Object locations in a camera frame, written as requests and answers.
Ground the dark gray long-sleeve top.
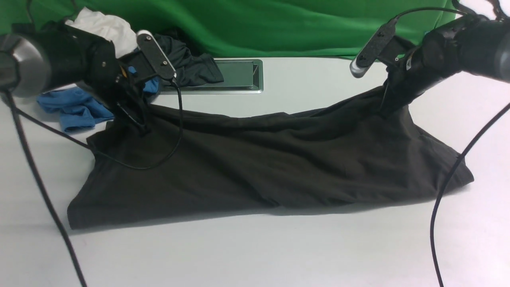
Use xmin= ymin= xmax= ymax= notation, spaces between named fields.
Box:
xmin=67 ymin=87 xmax=459 ymax=230

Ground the green backdrop cloth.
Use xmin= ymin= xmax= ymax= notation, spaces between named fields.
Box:
xmin=0 ymin=0 xmax=453 ymax=58

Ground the dark teal garment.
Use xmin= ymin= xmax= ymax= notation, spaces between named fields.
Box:
xmin=155 ymin=34 xmax=224 ymax=87

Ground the black left camera cable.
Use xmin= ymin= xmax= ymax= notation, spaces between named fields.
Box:
xmin=0 ymin=78 xmax=184 ymax=287

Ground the right wrist camera silver-edged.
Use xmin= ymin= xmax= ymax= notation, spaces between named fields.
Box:
xmin=350 ymin=20 xmax=396 ymax=79

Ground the silver table cable hatch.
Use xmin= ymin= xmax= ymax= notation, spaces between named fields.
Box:
xmin=181 ymin=59 xmax=264 ymax=95

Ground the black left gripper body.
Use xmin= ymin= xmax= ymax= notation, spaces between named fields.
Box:
xmin=94 ymin=50 xmax=155 ymax=120

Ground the blue crumpled garment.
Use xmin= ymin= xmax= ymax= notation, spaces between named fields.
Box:
xmin=37 ymin=76 xmax=160 ymax=133

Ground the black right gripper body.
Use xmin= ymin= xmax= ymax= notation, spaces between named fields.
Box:
xmin=379 ymin=36 xmax=447 ymax=114

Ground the black camera cable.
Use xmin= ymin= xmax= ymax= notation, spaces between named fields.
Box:
xmin=0 ymin=78 xmax=184 ymax=287
xmin=384 ymin=0 xmax=510 ymax=287

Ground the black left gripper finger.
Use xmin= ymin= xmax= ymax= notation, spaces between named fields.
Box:
xmin=129 ymin=108 xmax=151 ymax=136

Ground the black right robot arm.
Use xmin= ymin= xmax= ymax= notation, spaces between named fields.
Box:
xmin=380 ymin=15 xmax=510 ymax=116

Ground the white crumpled garment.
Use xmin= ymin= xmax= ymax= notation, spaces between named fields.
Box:
xmin=65 ymin=7 xmax=138 ymax=58

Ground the black right camera cable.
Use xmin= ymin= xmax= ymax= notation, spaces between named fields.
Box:
xmin=384 ymin=0 xmax=510 ymax=287

